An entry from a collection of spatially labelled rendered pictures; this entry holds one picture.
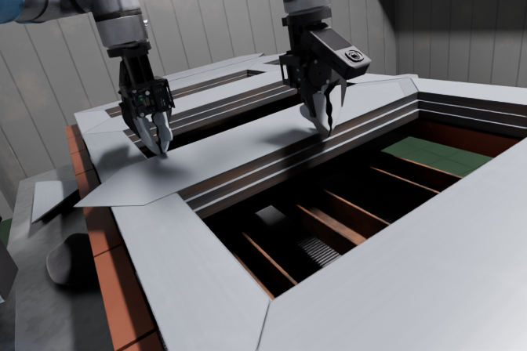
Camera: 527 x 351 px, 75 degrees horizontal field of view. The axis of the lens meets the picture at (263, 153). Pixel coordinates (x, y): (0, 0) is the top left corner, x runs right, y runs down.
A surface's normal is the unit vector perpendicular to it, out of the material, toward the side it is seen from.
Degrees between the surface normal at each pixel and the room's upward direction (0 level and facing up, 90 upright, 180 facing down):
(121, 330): 0
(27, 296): 0
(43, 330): 0
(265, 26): 90
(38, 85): 90
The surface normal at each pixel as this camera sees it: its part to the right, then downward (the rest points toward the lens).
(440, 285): -0.17, -0.90
